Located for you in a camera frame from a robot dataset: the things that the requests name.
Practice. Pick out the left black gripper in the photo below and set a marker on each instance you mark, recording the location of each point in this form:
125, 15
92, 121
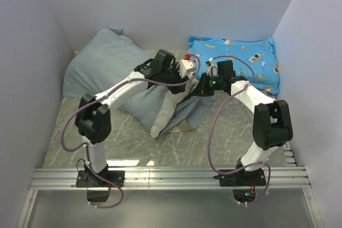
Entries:
176, 89

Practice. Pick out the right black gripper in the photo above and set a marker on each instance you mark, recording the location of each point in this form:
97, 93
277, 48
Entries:
202, 89

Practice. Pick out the white pillow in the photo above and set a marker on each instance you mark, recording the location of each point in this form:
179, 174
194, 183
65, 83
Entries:
167, 109

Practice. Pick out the grey-blue pillowcase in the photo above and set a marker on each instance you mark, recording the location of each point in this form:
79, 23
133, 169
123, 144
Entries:
109, 58

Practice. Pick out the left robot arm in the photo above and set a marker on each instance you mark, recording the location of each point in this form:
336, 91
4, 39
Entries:
93, 118

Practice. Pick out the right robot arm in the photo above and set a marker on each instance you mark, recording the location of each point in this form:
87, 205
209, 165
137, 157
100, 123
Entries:
272, 126

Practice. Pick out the blue cartoon print pillow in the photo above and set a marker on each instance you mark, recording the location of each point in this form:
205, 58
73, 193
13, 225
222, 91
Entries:
260, 56

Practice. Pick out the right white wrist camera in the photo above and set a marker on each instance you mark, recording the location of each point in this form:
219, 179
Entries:
212, 69

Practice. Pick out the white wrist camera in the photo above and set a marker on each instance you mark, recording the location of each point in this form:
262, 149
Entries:
212, 69
186, 66

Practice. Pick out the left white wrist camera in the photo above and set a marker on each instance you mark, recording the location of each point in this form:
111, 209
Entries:
186, 66

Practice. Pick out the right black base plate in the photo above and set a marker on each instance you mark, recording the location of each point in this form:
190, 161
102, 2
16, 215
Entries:
244, 184

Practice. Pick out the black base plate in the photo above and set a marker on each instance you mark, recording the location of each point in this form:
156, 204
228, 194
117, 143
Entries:
244, 184
99, 186

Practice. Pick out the aluminium mounting rail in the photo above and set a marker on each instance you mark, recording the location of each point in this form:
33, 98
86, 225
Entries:
166, 178

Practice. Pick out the right side aluminium rail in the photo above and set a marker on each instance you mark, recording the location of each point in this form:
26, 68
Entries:
283, 156

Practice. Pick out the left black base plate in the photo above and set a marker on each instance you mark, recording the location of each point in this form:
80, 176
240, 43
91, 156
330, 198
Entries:
99, 186

